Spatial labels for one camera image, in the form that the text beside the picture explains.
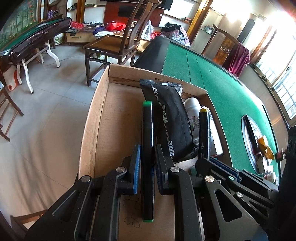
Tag yellow capped black marker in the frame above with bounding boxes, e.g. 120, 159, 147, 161
198, 108, 211, 159

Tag black snack packet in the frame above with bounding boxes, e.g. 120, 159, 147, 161
139, 79, 198, 163

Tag small white bottle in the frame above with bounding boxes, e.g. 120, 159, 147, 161
184, 97, 201, 145

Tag green capped black marker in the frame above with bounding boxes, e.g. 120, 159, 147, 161
140, 100, 154, 223

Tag teal cartoon pouch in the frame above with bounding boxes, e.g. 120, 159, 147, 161
175, 157, 198, 176

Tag tall white medicine box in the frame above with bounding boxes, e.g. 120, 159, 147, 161
201, 105, 223, 157

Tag white square bottle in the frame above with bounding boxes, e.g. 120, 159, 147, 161
256, 155, 269, 175

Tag pink capped black marker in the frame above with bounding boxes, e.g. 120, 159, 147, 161
243, 114, 260, 157

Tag round table centre console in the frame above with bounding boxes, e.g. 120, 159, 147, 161
241, 116, 274, 176

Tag yellow crumpled packet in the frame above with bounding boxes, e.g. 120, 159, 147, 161
257, 136, 274, 160

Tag red label white bottle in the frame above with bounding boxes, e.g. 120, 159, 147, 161
264, 172, 276, 183

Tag small dark perfume bottle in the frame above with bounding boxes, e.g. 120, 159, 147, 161
275, 149, 287, 163

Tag cardboard box tray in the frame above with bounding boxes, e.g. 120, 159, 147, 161
78, 64, 230, 240

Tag maroon cloth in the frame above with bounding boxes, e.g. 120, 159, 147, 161
222, 44, 250, 77

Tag wooden chair with cloth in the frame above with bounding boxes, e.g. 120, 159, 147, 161
201, 24, 240, 66

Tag pile of clothes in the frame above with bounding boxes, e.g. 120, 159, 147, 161
160, 22, 191, 47

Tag red plastic bag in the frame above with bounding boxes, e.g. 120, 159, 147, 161
105, 21, 126, 32

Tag dark folding mahjong table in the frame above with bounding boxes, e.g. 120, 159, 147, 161
1, 17, 72, 94

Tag floral glass screen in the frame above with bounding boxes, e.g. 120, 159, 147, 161
1, 1, 38, 48

